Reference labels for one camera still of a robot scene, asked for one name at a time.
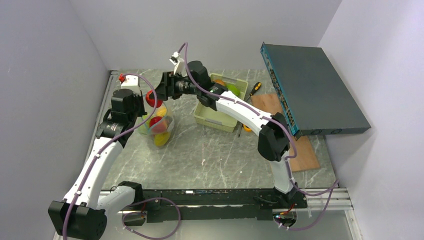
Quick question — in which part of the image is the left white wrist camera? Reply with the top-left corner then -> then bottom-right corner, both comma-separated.
118,74 -> 140,92

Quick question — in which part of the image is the orange black screwdriver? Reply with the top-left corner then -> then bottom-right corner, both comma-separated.
244,81 -> 262,102

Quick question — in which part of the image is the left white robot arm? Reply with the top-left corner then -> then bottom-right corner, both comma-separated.
48,87 -> 146,240

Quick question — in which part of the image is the yellow lemon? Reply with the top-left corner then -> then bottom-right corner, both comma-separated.
156,106 -> 168,117

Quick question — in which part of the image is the yellow green starfruit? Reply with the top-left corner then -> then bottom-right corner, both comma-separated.
153,132 -> 171,147

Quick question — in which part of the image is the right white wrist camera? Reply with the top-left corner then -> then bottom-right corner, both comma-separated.
169,51 -> 186,77

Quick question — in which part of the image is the clear zip top bag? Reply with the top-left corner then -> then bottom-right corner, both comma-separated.
135,99 -> 175,147

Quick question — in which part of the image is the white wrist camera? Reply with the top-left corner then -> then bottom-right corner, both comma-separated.
118,74 -> 140,92
169,51 -> 186,77

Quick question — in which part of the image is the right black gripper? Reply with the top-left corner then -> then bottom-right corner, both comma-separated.
149,71 -> 200,102

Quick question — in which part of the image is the brown kiwi fruit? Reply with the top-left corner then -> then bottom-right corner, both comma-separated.
214,79 -> 226,87

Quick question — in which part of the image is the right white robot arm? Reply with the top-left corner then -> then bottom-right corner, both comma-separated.
149,60 -> 295,208

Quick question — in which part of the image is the brown wooden board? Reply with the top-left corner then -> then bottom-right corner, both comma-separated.
251,93 -> 320,172

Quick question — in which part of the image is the yellow tape measure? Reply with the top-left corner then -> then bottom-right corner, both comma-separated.
242,124 -> 252,132

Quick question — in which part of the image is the dark blue network switch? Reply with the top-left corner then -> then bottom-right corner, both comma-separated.
260,43 -> 371,138

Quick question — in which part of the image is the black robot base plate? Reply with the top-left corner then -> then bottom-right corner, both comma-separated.
123,188 -> 308,223

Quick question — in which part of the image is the red apple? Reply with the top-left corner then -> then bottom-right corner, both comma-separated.
149,116 -> 168,135

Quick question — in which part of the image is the red strawberry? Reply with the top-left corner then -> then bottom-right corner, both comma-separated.
145,90 -> 163,108

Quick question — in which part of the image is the pale green plastic basket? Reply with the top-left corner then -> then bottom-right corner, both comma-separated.
193,73 -> 249,133

